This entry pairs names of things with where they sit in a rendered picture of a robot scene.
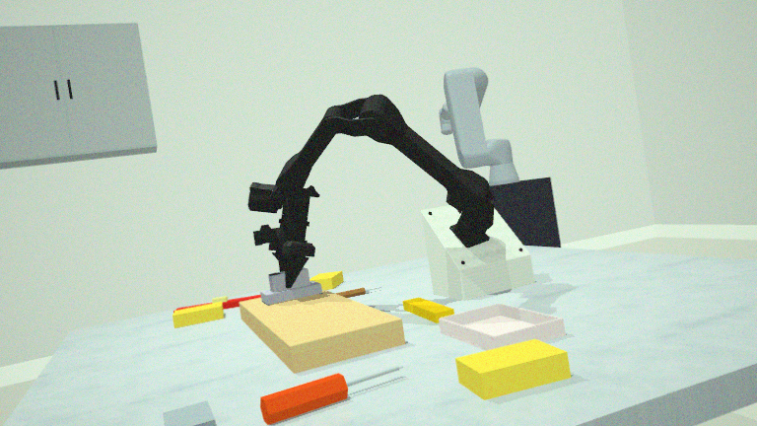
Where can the tan flat rectangular panel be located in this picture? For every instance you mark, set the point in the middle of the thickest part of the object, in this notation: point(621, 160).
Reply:
point(322, 329)

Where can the red flat bar with small pale yellow window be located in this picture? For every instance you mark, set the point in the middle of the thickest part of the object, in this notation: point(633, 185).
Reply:
point(226, 303)

